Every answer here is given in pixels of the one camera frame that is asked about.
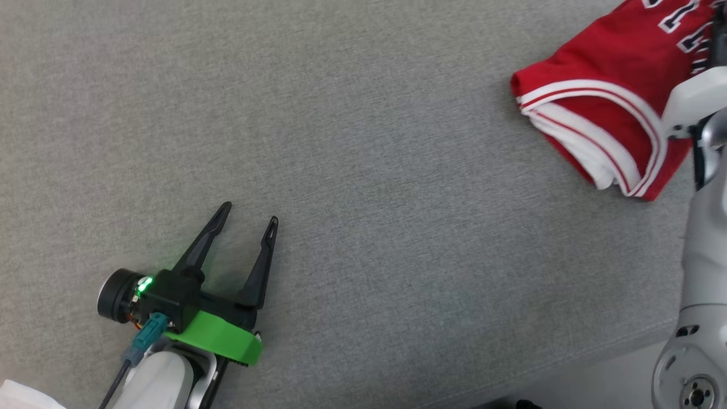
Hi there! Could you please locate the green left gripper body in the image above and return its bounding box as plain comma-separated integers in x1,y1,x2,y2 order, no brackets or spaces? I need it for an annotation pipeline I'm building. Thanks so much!
164,294,264,366

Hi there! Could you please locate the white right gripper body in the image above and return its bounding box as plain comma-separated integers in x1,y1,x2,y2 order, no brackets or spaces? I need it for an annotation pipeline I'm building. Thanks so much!
661,66,727,140

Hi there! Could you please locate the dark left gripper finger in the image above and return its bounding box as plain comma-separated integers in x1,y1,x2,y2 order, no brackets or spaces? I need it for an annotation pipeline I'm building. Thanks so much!
172,202,232,280
235,216,279,311

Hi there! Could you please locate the red lettered basketball jersey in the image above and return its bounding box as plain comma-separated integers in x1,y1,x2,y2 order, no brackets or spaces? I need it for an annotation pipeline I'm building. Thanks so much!
510,0,727,201

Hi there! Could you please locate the grey fabric sofa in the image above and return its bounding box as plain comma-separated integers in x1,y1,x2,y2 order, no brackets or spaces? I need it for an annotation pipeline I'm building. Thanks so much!
0,0,727,409

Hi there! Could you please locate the white cloth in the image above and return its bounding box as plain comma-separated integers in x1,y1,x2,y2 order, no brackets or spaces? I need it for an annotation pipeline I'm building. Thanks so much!
0,379,66,409

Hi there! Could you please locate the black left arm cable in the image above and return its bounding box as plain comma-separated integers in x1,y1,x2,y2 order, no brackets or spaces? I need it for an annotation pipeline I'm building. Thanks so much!
99,359,135,409

